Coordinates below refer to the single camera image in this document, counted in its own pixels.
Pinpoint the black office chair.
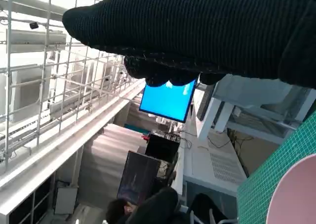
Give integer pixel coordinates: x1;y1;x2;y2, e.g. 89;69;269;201
186;193;232;224

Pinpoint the white perforated appliance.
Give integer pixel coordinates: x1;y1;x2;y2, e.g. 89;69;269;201
182;125;249;197

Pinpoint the person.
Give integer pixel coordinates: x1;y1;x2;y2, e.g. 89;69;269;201
106;186;182;224

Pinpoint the white air conditioner unit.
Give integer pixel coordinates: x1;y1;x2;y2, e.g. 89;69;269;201
9;29;67;53

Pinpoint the black computer box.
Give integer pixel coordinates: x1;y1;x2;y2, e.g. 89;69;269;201
145;134;181;163

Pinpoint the pink bowl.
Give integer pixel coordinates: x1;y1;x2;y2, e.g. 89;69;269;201
266;152;316;224

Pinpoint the blue lit monitor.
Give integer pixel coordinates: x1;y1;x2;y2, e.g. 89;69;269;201
138;79;198;124

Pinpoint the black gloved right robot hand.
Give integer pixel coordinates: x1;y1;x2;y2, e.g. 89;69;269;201
62;0;316;90

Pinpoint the green cutting mat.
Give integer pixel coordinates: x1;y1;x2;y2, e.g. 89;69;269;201
237;112;316;224

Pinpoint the dark monitor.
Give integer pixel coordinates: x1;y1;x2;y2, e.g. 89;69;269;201
116;151;161;206

